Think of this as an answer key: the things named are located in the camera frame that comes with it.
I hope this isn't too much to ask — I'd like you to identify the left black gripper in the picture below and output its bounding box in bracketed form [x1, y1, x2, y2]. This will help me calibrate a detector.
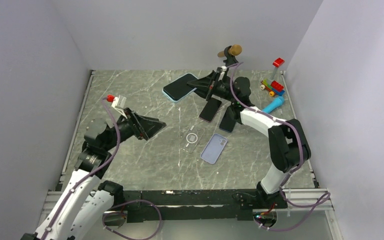
[102, 107, 166, 151]

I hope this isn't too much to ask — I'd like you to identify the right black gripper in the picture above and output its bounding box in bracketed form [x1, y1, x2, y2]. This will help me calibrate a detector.
[186, 72, 237, 104]

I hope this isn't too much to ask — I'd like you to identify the dark purple phone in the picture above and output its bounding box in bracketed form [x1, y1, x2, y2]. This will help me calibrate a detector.
[199, 97, 222, 123]

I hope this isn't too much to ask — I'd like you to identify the dark blue phone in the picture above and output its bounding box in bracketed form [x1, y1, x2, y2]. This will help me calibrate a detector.
[218, 109, 236, 133]

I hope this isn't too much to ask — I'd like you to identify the lavender phone case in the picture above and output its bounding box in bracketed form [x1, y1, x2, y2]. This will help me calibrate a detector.
[200, 133, 228, 165]

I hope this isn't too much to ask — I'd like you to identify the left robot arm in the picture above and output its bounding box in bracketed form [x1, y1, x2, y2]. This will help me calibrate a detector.
[22, 108, 166, 240]

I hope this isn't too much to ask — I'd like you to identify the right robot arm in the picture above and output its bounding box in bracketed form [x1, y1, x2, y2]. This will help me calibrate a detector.
[187, 71, 311, 208]

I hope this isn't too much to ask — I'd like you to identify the black microphone stand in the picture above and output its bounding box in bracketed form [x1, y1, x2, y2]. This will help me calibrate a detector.
[223, 55, 238, 76]

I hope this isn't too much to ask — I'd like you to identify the brown toy microphone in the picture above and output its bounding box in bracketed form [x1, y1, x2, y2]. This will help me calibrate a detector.
[217, 44, 243, 58]

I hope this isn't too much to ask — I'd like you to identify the colourful toy brick car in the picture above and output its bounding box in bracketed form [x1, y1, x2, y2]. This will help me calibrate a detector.
[260, 78, 285, 97]

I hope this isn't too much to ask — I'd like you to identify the blue toy microphone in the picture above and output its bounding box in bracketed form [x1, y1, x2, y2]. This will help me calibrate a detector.
[262, 96, 285, 114]

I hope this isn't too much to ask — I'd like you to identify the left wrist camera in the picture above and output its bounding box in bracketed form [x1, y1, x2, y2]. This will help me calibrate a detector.
[106, 94, 127, 119]

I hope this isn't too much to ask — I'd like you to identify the red block on post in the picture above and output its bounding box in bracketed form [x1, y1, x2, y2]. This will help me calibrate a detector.
[269, 57, 285, 81]

